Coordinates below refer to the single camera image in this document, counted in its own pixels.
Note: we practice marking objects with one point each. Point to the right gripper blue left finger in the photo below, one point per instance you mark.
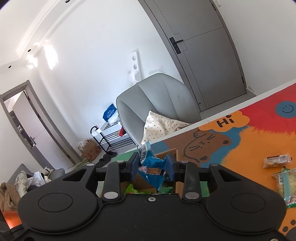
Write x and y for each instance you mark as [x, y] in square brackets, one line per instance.
[132, 166]

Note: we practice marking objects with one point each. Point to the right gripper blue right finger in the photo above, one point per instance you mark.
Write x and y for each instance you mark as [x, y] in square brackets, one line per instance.
[171, 166]

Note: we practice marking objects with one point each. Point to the blue snack packet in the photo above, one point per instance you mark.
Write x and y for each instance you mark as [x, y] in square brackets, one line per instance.
[151, 168]

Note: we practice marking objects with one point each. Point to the green snack packet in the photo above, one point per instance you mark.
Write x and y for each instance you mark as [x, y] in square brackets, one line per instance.
[128, 188]

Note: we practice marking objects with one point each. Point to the black slippers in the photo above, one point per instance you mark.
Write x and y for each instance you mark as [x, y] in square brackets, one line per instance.
[105, 159]

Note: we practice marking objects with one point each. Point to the black shoe rack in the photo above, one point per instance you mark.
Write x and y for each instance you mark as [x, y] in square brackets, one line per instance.
[109, 139]

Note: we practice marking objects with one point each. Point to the white dotted cushion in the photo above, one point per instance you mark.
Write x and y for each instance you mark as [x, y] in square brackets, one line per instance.
[157, 126]

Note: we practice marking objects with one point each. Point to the small cardboard box floor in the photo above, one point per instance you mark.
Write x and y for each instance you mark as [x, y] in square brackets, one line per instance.
[89, 149]

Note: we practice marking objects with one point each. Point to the blue plastic bag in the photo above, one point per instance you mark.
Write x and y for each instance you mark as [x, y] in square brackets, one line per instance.
[110, 111]

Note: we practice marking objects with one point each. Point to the grey armchair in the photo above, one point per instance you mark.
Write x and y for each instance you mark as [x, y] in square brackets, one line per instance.
[159, 93]

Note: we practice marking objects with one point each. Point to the colourful cat table mat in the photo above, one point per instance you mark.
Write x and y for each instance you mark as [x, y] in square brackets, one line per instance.
[242, 140]

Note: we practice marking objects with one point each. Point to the small brown snack bar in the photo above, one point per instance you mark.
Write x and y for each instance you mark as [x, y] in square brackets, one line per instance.
[277, 161]

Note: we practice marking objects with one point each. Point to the green striped wafer packet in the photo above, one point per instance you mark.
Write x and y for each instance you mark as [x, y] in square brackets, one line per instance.
[286, 185]

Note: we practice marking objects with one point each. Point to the clothes pile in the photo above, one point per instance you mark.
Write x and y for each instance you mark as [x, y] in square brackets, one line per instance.
[12, 193]

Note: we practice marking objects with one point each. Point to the grey door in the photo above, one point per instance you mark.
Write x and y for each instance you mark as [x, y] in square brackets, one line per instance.
[201, 47]

